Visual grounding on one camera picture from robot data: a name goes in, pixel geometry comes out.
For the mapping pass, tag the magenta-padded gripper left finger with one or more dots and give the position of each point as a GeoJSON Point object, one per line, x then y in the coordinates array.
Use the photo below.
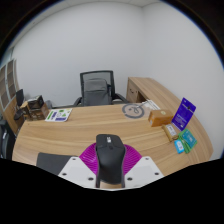
{"type": "Point", "coordinates": [78, 170]}

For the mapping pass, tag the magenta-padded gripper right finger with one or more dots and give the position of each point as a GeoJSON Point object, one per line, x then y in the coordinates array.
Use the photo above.
{"type": "Point", "coordinates": [145, 170]}

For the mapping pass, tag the dark grey computer mouse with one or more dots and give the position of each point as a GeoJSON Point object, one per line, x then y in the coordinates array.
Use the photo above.
{"type": "Point", "coordinates": [110, 160]}

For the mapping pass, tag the dark grey mouse pad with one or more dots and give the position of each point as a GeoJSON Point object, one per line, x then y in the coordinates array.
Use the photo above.
{"type": "Point", "coordinates": [50, 161]}

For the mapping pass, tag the small blue packet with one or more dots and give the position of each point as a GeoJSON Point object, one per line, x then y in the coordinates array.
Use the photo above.
{"type": "Point", "coordinates": [179, 146]}

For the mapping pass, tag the small brown labelled box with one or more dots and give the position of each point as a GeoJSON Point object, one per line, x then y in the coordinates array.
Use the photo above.
{"type": "Point", "coordinates": [170, 132]}

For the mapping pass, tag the green packet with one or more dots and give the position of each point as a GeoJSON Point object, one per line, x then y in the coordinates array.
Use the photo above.
{"type": "Point", "coordinates": [189, 140]}

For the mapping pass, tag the orange-brown cardboard box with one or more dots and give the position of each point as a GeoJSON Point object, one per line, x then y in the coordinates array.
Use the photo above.
{"type": "Point", "coordinates": [160, 118]}

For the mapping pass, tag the white green purple leaflet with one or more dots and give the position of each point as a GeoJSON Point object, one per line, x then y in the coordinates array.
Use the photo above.
{"type": "Point", "coordinates": [58, 115]}

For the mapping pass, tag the white paper sheet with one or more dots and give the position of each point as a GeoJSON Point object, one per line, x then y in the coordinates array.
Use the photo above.
{"type": "Point", "coordinates": [151, 104]}

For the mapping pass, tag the purple card package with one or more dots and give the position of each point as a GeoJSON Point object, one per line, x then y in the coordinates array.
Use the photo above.
{"type": "Point", "coordinates": [184, 115]}

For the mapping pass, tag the stack of brown cartons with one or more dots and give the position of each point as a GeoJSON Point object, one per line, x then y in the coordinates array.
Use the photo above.
{"type": "Point", "coordinates": [35, 108]}

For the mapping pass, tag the grey backpack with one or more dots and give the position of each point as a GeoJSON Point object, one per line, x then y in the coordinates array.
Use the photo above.
{"type": "Point", "coordinates": [97, 91]}

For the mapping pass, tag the wooden side desk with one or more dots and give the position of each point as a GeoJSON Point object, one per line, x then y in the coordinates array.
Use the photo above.
{"type": "Point", "coordinates": [150, 88]}

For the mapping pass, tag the black visitor chair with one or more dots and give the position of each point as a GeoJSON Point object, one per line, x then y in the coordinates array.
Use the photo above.
{"type": "Point", "coordinates": [19, 98]}

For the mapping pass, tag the black mesh office chair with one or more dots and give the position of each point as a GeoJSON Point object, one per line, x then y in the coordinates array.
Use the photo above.
{"type": "Point", "coordinates": [96, 74]}

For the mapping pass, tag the wooden shelf unit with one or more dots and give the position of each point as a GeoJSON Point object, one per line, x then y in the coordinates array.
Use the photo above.
{"type": "Point", "coordinates": [8, 83]}

